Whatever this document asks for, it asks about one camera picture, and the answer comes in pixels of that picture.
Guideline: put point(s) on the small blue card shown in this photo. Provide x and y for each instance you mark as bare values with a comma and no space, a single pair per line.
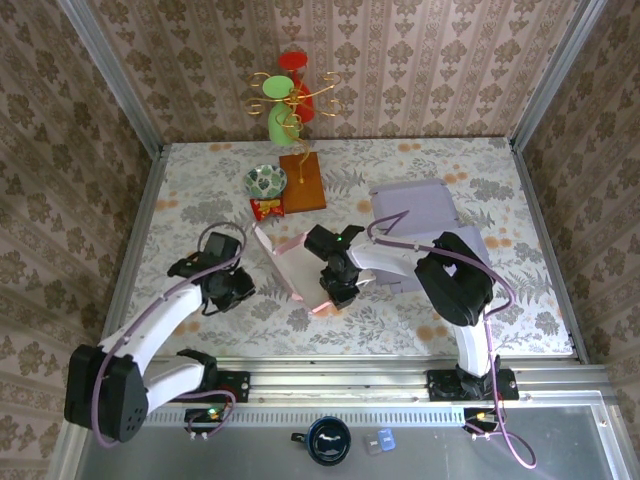
386,438

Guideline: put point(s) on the aluminium mounting rail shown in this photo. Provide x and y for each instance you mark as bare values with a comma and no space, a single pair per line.
350,380

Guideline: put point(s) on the red snack packet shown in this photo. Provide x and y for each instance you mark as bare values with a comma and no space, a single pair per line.
267,209

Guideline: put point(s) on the aluminium table side rail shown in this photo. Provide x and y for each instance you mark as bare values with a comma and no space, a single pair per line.
145,220
537,210

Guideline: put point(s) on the red plastic goblet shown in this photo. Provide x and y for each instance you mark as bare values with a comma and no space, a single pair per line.
292,61

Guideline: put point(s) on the leaf pattern bowl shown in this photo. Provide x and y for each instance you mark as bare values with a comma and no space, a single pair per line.
265,181

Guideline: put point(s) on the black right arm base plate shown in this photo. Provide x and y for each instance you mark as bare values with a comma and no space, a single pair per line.
442,387

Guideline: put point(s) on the small board with orange light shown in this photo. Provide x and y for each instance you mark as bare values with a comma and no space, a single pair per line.
480,420

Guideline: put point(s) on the aluminium frame post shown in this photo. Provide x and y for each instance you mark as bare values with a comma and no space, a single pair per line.
115,75
555,75

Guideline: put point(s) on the pink paper box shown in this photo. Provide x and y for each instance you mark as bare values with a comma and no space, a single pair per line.
300,270

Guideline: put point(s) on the small board with green light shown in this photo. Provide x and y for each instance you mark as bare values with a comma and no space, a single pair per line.
205,417

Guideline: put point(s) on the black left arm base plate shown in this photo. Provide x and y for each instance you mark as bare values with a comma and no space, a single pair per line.
237,385

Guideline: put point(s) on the purple paper box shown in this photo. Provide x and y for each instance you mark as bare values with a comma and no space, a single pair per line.
420,210

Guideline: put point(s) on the dark blue mug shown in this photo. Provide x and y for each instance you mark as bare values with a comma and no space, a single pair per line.
327,440

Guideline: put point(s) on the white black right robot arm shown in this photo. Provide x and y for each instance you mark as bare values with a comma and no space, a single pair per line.
380,262

